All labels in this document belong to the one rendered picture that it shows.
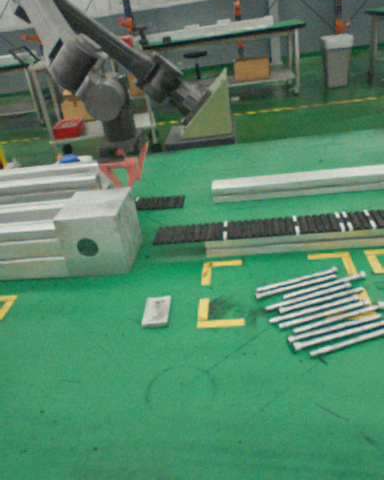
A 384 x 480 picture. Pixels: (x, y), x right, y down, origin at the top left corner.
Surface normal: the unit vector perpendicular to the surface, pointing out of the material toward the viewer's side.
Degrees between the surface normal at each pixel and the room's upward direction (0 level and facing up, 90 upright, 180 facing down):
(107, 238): 90
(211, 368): 0
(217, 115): 90
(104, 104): 90
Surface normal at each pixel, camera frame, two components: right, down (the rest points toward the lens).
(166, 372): -0.14, -0.89
